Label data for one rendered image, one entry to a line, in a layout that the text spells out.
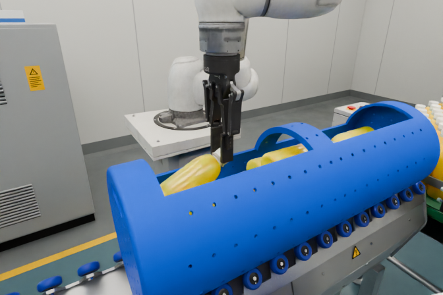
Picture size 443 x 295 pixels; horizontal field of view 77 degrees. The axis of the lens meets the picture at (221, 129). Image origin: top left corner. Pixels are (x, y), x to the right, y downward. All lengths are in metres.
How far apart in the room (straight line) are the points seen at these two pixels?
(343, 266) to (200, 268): 0.49
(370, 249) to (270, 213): 0.48
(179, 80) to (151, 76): 2.33
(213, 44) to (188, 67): 0.62
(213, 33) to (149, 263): 0.39
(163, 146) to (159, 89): 2.54
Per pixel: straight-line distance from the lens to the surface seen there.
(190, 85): 1.16
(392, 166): 0.82
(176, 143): 1.05
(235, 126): 0.57
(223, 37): 0.53
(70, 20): 3.26
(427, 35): 5.51
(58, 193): 2.29
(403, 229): 1.09
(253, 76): 1.22
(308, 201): 0.60
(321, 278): 0.84
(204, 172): 0.61
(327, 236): 0.80
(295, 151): 0.69
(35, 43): 1.99
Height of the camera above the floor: 1.48
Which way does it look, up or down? 22 degrees down
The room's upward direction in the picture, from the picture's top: straight up
